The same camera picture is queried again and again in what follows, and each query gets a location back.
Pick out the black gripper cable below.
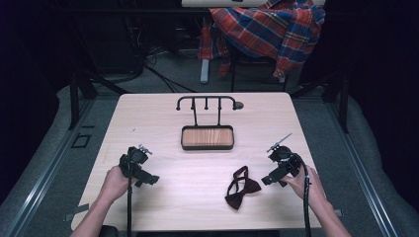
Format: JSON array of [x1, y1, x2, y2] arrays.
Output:
[[126, 161, 133, 237], [292, 152, 313, 237]]

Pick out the black hook rack wooden tray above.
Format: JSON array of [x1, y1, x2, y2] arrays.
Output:
[[175, 95, 238, 152]]

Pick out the black chair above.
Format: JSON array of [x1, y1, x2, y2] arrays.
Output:
[[229, 48, 289, 93]]

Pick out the black metal stand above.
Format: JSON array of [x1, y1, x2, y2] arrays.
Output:
[[290, 70, 351, 134], [67, 69, 130, 131]]

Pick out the dark red bow tie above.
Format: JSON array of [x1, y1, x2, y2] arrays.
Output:
[[224, 165, 263, 211]]

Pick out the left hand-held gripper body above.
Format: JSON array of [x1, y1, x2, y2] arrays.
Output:
[[119, 143, 153, 188]]

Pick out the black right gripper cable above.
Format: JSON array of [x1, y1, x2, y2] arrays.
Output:
[[292, 152, 313, 237]]

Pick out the black floor cables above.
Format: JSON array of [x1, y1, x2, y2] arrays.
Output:
[[112, 45, 199, 94]]

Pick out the aluminium floor rail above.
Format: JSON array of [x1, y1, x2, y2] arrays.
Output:
[[4, 98, 97, 237], [324, 98, 399, 237]]

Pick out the person's left hand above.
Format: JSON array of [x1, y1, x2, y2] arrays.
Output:
[[104, 165, 137, 202]]

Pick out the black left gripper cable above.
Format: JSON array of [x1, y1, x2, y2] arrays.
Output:
[[126, 161, 133, 237]]

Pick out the person's right hand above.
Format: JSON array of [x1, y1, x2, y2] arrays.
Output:
[[281, 165, 326, 208]]

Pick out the red blue plaid shirt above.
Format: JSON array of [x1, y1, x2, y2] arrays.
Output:
[[197, 0, 327, 79]]

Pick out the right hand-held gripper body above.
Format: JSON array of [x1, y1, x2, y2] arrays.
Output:
[[266, 132, 302, 181]]

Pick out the grey desk leg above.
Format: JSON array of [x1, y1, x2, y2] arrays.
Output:
[[200, 58, 210, 85]]

